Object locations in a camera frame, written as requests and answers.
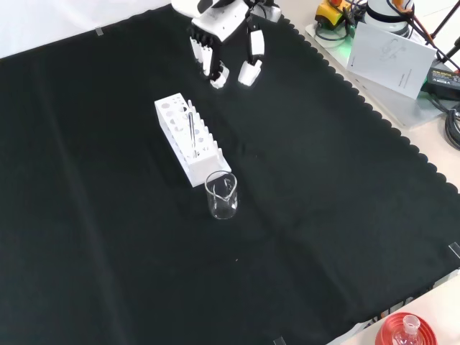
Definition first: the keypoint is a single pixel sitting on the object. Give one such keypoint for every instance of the clear round-bottom flask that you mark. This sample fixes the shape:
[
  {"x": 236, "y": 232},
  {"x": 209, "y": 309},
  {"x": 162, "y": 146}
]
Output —
[{"x": 410, "y": 328}]

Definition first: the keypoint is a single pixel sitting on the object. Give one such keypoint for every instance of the clear glass beaker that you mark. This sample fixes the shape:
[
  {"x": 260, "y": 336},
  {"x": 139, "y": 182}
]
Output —
[{"x": 223, "y": 210}]

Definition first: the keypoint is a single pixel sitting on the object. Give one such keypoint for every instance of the clear tape strip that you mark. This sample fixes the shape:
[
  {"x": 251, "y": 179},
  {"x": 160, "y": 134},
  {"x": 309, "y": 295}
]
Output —
[
  {"x": 455, "y": 250},
  {"x": 279, "y": 341},
  {"x": 99, "y": 31}
]

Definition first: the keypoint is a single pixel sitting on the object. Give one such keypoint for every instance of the black tripod leg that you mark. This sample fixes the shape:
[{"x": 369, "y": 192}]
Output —
[{"x": 442, "y": 22}]

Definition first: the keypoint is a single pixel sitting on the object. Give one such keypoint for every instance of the pale board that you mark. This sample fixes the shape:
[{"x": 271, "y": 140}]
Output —
[{"x": 406, "y": 111}]

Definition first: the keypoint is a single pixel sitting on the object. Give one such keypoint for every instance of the yellow stop button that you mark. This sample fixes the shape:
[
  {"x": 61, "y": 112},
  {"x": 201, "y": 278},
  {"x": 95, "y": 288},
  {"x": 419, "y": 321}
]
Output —
[{"x": 327, "y": 13}]

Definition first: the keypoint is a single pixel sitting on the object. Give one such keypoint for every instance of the black cloth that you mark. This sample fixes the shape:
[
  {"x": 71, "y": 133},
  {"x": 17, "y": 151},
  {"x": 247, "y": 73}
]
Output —
[{"x": 108, "y": 197}]

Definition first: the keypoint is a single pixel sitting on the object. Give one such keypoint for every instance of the clear glass rod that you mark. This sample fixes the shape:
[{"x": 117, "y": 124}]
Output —
[{"x": 191, "y": 133}]

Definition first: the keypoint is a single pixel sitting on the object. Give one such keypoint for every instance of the white test tube rack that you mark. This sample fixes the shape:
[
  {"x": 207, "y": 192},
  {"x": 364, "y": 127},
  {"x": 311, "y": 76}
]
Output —
[{"x": 201, "y": 167}]

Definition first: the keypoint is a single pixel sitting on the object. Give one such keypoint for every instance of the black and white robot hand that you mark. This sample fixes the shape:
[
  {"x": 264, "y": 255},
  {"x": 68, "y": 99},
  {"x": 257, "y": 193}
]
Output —
[{"x": 219, "y": 21}]

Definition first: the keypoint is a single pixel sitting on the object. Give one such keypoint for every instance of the white paper booklet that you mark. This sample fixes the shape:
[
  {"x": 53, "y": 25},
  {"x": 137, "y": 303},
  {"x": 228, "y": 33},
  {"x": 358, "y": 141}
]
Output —
[{"x": 391, "y": 61}]

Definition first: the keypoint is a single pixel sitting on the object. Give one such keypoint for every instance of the black power adapter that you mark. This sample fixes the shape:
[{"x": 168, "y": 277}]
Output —
[{"x": 443, "y": 81}]

